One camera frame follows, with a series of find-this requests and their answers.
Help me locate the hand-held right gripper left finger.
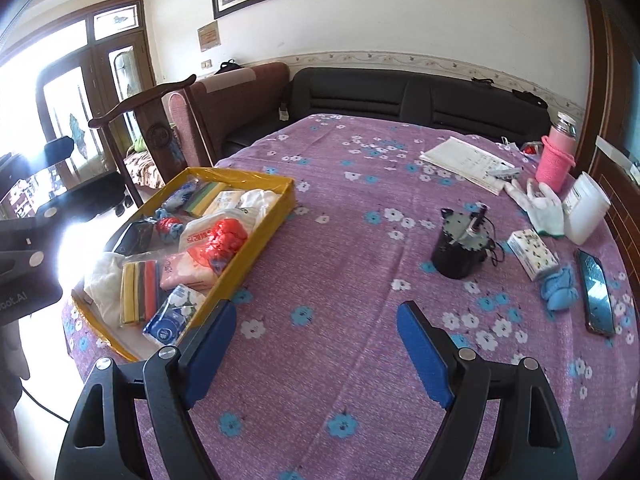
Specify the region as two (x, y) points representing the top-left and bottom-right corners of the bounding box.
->
(54, 297), (238, 480)

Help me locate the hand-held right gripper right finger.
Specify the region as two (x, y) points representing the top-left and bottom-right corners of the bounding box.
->
(396, 300), (578, 480)

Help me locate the blue floral tissue pack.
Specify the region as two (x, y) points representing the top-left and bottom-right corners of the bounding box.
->
(143, 284), (207, 346)

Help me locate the white towel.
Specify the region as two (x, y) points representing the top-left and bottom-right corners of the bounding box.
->
(82, 251), (126, 311)

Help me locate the pink tissue pack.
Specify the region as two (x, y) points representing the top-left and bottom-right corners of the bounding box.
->
(160, 252), (223, 291)

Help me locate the yellow red sponge pack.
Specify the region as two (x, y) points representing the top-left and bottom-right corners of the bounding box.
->
(120, 260), (163, 326)

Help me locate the red item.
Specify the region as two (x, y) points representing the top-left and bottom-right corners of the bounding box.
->
(200, 217), (249, 273)

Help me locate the black packet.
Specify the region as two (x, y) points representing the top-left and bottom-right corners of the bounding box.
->
(112, 221), (156, 256)

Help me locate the blue towel cloth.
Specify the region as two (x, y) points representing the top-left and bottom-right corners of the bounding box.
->
(152, 210), (186, 243)

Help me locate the yellow cardboard tray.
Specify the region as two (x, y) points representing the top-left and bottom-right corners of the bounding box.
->
(70, 166), (297, 363)

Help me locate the blue white printed packet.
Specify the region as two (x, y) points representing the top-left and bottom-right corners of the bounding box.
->
(161, 182), (198, 211)

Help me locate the black pen holder cup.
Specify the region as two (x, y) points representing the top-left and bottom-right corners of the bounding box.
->
(431, 203), (493, 281)

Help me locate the purple floral tablecloth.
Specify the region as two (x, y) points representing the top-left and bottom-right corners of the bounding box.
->
(62, 112), (640, 480)

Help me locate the white floral tissue pack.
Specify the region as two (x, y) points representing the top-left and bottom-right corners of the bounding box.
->
(507, 229), (560, 282)

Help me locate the flat white packet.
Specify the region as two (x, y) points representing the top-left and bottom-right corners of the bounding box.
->
(207, 190), (246, 218)

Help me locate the small blue cloth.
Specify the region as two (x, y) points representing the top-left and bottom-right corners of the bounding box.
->
(539, 265), (581, 311)

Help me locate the white cloth in clear bag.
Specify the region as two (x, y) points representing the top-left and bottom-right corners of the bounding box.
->
(239, 188), (283, 226)

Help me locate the green yellow sponge pack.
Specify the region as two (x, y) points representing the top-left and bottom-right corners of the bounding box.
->
(186, 180), (231, 211)

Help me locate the floral blanket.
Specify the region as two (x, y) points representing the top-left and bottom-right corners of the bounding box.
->
(122, 152), (166, 188)

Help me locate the smartphone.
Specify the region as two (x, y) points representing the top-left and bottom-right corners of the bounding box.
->
(575, 249), (617, 337)

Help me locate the white work glove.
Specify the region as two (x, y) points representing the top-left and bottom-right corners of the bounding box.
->
(504, 180), (566, 237)

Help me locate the stack of white papers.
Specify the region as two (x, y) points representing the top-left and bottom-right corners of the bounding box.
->
(419, 136), (518, 196)

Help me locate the dark wooden chair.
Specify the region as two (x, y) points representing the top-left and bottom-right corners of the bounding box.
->
(87, 74), (198, 211)

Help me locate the wooden glass door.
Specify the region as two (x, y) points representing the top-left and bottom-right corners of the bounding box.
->
(582, 0), (640, 161)
(0, 0), (158, 201)

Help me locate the white plastic jar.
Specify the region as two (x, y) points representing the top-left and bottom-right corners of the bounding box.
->
(562, 172), (612, 241)

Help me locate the pink water bottle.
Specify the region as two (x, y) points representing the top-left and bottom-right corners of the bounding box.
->
(535, 112), (578, 193)

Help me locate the brown armchair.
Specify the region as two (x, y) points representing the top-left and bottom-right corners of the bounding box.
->
(167, 61), (291, 168)

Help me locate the wooden cabinet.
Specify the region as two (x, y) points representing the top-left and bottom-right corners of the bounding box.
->
(592, 135), (640, 241)

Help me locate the black sofa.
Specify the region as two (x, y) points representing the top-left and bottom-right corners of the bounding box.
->
(220, 66), (551, 158)

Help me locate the black bag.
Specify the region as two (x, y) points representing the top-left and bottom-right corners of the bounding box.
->
(512, 89), (548, 107)

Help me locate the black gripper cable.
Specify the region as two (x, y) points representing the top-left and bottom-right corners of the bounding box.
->
(20, 387), (73, 423)

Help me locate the wall plaque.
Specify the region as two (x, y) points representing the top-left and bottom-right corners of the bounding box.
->
(197, 22), (222, 53)

